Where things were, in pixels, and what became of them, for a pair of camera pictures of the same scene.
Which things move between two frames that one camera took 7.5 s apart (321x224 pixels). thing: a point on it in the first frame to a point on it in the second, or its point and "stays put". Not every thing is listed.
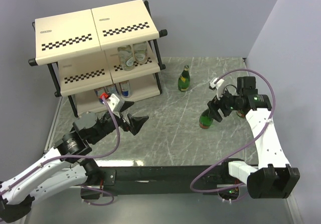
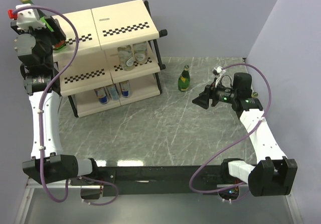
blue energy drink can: [125, 88] stays put
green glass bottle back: [184, 81] stays put
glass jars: [126, 58] stays put
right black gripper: [213, 108] to [203, 99]
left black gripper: [136, 122] to [55, 36]
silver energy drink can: [112, 89] stays put
